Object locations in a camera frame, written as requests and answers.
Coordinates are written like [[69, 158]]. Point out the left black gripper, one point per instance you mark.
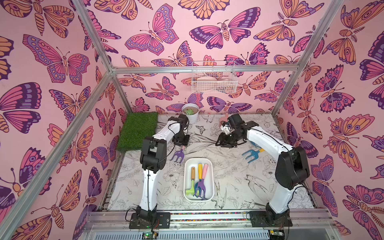
[[185, 143]]

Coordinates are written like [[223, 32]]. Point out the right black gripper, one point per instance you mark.
[[227, 139]]

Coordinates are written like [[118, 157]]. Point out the purple fork pink handle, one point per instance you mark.
[[179, 156]]

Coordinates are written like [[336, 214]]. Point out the blue fork yellow handle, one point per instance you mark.
[[197, 187]]

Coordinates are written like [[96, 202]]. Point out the white plastic storage box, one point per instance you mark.
[[209, 180]]

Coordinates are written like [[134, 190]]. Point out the purple rake pink handle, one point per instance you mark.
[[201, 184]]

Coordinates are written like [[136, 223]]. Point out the green rake wooden handle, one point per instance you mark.
[[191, 190]]

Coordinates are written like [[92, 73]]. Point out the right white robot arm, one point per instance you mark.
[[292, 169]]

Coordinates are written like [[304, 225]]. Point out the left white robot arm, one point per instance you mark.
[[153, 159]]

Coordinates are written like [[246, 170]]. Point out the green succulent plant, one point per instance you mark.
[[189, 112]]

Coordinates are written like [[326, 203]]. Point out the white plant pot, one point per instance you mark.
[[192, 118]]

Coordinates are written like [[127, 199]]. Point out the green artificial grass mat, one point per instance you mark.
[[136, 127]]

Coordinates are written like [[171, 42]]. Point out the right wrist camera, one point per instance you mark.
[[235, 121]]

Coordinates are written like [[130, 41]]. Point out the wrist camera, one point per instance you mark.
[[182, 119], [235, 121]]

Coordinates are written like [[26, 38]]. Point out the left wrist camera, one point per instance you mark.
[[182, 119]]

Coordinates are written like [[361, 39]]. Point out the blue shovel yellow handle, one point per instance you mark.
[[255, 145]]

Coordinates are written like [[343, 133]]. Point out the blue rake yellow handle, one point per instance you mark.
[[252, 155]]

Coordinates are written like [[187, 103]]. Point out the white wire wall basket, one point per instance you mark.
[[213, 79]]

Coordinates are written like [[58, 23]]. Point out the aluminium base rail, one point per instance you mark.
[[306, 224]]

